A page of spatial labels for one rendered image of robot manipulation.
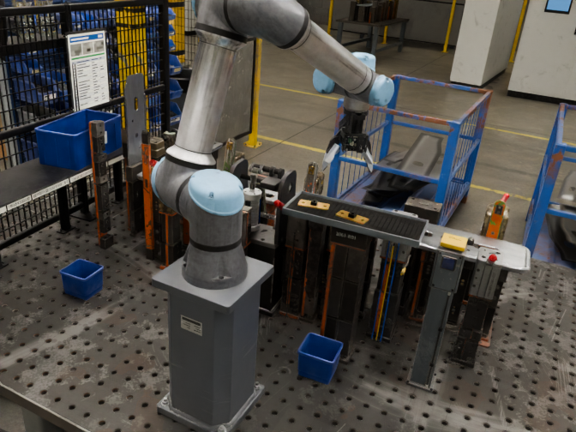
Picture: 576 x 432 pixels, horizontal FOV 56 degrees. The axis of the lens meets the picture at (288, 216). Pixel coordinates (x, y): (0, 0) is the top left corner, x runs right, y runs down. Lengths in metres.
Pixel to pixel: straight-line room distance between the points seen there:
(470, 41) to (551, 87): 1.42
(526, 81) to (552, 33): 0.77
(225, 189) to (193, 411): 0.58
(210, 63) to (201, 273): 0.45
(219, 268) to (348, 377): 0.60
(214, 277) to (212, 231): 0.11
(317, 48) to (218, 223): 0.43
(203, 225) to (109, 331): 0.71
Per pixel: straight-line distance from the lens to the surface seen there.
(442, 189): 3.57
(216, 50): 1.22
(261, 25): 1.14
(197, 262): 1.21
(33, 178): 2.02
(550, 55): 9.39
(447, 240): 1.42
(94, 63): 2.38
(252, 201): 1.68
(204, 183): 1.16
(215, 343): 1.26
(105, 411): 1.53
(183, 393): 1.42
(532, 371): 1.86
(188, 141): 1.24
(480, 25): 9.42
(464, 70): 9.52
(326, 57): 1.24
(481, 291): 1.63
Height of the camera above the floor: 1.77
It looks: 26 degrees down
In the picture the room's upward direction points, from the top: 5 degrees clockwise
